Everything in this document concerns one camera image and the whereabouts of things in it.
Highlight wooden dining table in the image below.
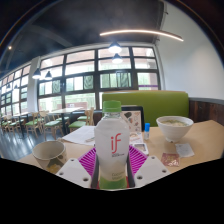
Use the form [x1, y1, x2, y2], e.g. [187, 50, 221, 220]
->
[48, 106, 84, 134]

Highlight white green-capped drink bottle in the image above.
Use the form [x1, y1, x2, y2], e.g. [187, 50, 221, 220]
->
[93, 100, 131, 191]

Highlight green upholstered bench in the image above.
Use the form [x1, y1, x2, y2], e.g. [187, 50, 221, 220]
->
[101, 90, 190, 128]

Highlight white paper sheets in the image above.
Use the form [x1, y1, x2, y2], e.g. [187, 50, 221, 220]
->
[61, 125, 97, 146]

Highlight white paper napkin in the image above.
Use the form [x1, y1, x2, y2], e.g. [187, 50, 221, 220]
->
[175, 142, 196, 159]

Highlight large black-framed window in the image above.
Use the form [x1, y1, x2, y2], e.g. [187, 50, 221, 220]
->
[0, 64, 33, 118]
[37, 46, 161, 113]

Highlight beige cup with swirl print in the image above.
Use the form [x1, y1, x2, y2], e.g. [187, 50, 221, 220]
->
[31, 140, 68, 174]

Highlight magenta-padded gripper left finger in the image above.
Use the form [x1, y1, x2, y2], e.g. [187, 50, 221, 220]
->
[55, 147, 100, 190]

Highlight small white flat card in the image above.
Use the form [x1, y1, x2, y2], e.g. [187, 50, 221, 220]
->
[133, 142, 150, 157]

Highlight small blue-capped bottle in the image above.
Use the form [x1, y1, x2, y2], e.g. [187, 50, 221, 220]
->
[143, 122, 151, 141]

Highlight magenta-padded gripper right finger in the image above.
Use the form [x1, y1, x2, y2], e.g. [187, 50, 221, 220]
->
[126, 144, 172, 189]

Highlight long linear ceiling light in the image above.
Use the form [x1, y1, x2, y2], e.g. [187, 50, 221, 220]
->
[99, 29, 185, 43]

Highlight white ceramic bowl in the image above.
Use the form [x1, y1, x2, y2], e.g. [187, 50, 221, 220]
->
[155, 115, 195, 144]

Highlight black-framed picture tablet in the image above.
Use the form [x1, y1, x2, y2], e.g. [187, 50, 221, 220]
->
[120, 105, 146, 135]

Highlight group of green-seated wooden chairs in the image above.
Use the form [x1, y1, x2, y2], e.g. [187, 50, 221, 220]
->
[0, 107, 96, 139]

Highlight small pink packet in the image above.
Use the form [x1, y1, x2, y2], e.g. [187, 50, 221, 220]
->
[160, 152, 181, 168]

